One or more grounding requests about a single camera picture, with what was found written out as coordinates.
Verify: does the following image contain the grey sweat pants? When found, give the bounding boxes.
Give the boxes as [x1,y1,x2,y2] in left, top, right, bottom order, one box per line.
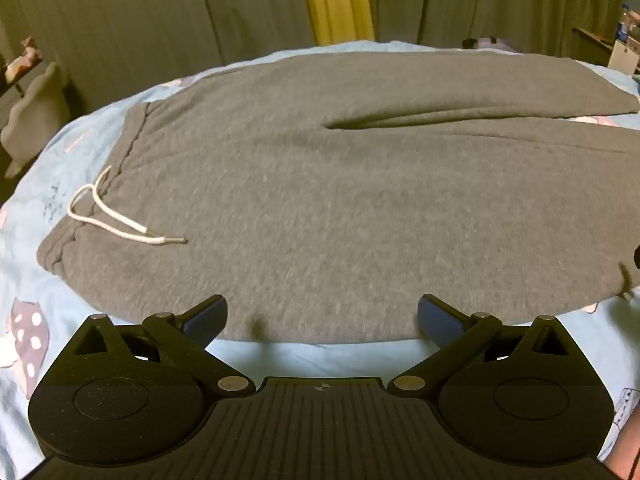
[36,50,640,345]

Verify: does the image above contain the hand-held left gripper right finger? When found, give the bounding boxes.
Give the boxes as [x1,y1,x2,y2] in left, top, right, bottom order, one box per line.
[392,294,572,395]

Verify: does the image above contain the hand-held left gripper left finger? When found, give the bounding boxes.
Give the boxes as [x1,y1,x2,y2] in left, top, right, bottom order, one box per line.
[72,294,252,395]

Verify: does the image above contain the light blue printed bedsheet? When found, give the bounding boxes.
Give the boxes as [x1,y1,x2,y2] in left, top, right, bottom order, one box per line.
[0,39,640,471]

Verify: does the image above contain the dark wooden shelf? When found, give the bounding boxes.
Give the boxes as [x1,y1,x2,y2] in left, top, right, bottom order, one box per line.
[571,25,617,67]

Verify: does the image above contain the yellow curtain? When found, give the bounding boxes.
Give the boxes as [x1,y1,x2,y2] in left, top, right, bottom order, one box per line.
[296,0,377,47]

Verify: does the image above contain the person's leg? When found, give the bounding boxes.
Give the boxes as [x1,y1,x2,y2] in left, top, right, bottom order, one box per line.
[604,422,640,480]

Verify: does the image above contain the small pink toy figure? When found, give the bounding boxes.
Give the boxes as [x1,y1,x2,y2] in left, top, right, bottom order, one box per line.
[4,35,44,82]

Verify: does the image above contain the dark and white cloth item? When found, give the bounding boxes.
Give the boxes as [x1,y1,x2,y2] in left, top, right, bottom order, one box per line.
[461,36,522,54]

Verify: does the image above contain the clear plastic bottle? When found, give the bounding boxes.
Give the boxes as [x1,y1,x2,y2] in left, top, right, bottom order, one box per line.
[617,3,634,42]

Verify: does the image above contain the grey cloud-shaped chair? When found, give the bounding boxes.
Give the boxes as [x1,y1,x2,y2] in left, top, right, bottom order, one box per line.
[0,61,72,179]

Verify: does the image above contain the white box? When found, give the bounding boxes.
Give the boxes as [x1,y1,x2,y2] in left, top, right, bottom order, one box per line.
[606,39,640,77]

